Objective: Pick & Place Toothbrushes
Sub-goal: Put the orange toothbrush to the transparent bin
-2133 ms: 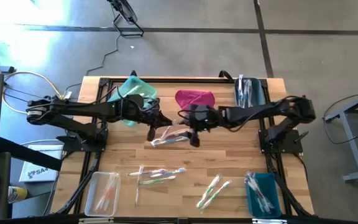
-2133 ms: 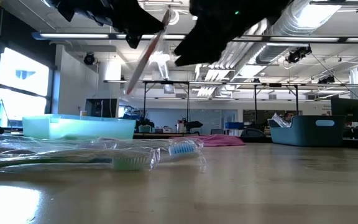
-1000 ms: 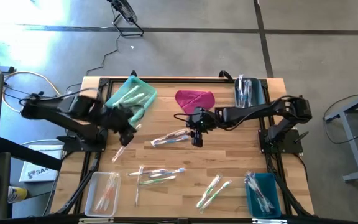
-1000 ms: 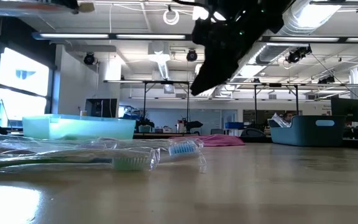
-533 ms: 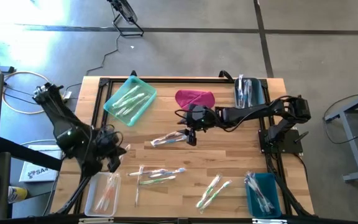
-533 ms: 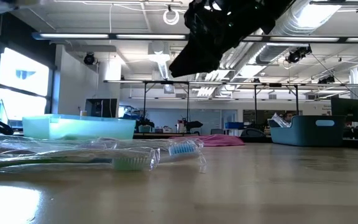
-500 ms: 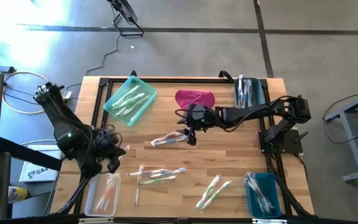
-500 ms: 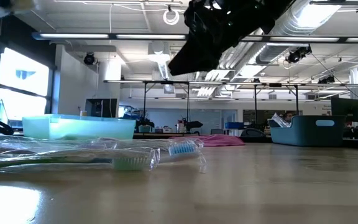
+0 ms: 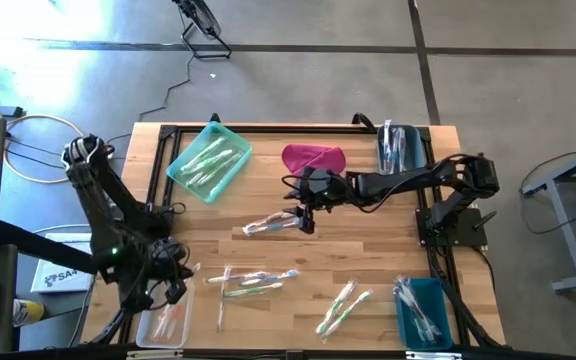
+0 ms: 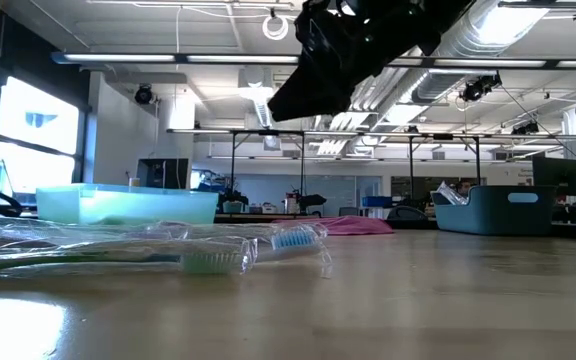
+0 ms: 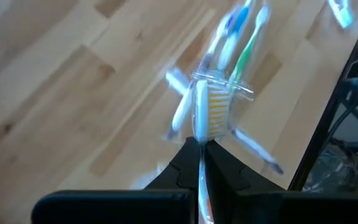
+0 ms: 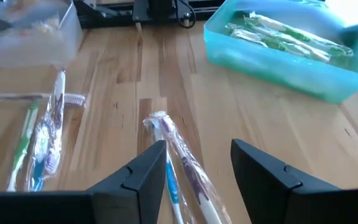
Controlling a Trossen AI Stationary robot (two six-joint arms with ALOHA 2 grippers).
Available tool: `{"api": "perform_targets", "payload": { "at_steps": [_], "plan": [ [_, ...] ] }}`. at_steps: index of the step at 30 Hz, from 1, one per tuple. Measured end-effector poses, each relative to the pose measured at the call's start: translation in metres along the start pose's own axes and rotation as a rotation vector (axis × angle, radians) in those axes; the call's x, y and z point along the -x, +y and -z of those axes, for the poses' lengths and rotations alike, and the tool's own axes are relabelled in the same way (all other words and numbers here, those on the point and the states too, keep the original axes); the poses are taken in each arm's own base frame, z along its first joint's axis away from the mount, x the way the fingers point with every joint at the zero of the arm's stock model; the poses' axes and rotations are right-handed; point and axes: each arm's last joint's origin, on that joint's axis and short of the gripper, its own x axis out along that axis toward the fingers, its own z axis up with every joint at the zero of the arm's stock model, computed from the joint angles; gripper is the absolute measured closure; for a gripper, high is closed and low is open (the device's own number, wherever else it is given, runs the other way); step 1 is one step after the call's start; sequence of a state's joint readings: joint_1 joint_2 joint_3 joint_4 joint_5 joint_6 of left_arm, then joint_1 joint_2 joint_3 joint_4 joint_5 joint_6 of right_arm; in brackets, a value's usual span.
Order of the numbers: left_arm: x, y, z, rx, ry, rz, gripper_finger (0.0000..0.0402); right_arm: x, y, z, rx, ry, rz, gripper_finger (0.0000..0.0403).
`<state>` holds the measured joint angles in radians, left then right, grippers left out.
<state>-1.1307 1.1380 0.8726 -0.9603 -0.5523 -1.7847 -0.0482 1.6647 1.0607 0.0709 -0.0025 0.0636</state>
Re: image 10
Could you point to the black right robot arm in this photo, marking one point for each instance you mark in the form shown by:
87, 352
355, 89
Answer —
448, 15

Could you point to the yellow cup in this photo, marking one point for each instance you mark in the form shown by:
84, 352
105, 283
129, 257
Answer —
134, 182

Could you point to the black monitor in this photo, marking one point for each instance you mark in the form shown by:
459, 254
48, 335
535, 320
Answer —
558, 175
163, 174

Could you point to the grey-blue plastic bin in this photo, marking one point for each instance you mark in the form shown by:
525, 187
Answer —
493, 212

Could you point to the green wrapped toothbrush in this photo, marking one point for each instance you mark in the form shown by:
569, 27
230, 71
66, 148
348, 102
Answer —
208, 262

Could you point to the silver ventilation duct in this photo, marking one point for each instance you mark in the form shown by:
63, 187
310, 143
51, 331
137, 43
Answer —
448, 75

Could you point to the black background robot arm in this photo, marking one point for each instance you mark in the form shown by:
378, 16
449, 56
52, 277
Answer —
310, 200
233, 200

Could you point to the blue wrapped toothbrush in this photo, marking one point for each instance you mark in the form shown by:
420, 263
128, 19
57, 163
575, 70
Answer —
293, 239

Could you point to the black chair back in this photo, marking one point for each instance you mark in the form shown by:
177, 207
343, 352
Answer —
408, 215

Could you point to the black background station frame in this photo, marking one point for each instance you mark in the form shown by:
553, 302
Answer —
268, 132

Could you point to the magenta cloth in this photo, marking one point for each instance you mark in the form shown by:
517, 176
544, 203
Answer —
358, 226

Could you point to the person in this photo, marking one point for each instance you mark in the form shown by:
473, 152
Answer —
463, 187

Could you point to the light turquoise plastic bin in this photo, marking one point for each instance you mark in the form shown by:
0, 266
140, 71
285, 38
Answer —
118, 205

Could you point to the red white container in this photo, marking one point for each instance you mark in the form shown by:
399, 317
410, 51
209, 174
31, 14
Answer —
291, 202

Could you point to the black ceiling-mounted camera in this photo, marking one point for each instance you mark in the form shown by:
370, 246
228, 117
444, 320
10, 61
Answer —
143, 94
478, 87

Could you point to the blue crate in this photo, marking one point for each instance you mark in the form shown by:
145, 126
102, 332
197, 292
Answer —
377, 201

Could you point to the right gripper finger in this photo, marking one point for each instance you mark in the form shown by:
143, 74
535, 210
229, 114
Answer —
313, 95

